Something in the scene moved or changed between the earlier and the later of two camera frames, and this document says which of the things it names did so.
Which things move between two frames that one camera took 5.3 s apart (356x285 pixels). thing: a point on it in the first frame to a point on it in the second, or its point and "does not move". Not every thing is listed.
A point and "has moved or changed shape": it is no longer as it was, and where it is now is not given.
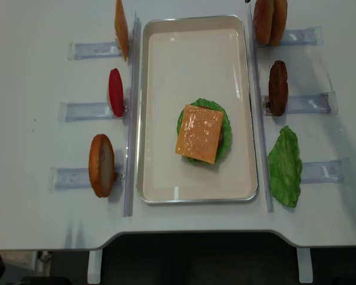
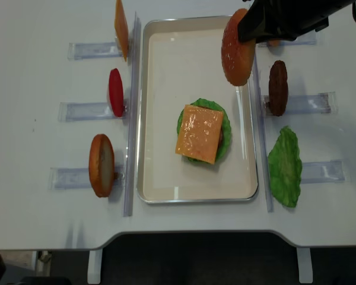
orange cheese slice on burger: (199, 133) does not move
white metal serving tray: (182, 58) does not move
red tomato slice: (115, 92) does not move
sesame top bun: (263, 16) has moved or changed shape
